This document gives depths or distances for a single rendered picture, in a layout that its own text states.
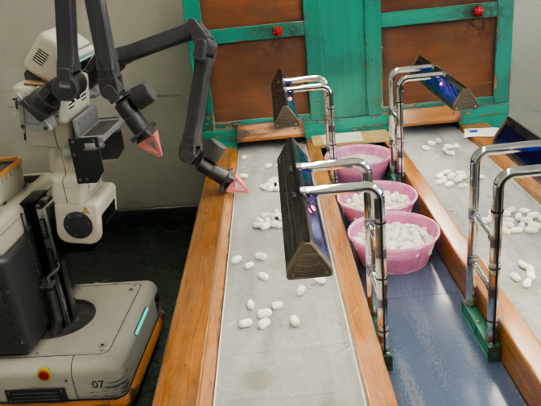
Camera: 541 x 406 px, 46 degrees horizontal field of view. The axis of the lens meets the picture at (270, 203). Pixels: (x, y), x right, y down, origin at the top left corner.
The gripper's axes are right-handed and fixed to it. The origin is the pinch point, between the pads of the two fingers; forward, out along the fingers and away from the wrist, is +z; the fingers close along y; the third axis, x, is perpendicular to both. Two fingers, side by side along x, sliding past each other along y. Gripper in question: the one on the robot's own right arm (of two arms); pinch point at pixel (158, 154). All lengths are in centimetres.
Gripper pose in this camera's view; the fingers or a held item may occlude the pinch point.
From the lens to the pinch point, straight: 203.5
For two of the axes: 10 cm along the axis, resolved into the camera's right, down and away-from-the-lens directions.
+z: 5.3, 7.9, 3.0
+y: 0.6, -3.8, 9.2
